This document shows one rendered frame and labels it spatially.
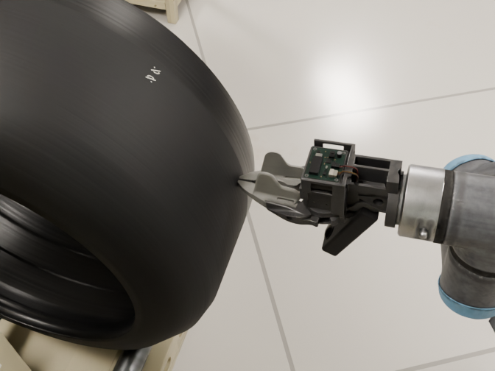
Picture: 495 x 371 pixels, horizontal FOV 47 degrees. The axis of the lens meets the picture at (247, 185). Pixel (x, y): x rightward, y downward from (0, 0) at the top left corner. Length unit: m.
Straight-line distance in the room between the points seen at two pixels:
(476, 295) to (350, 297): 1.35
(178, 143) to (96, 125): 0.10
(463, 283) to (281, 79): 2.17
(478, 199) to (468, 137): 2.05
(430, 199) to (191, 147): 0.28
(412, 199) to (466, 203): 0.06
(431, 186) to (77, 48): 0.43
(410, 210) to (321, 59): 2.32
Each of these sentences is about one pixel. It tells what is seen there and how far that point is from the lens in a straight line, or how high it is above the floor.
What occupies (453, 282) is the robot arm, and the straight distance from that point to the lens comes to 0.79.
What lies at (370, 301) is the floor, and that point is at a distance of 2.11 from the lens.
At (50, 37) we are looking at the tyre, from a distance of 0.67.
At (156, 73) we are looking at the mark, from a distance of 0.68.
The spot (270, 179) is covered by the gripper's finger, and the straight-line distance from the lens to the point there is 0.71.
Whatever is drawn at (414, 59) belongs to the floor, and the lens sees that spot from 3.06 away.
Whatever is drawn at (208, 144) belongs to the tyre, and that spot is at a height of 1.32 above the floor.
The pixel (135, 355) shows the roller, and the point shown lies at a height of 0.92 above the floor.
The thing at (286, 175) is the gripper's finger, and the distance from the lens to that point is 0.75.
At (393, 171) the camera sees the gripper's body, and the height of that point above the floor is 1.33.
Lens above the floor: 1.83
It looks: 51 degrees down
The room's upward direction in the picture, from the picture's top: straight up
